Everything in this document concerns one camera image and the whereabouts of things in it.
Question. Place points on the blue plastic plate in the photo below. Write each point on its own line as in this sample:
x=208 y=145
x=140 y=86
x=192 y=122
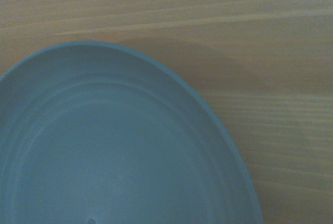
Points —
x=112 y=143

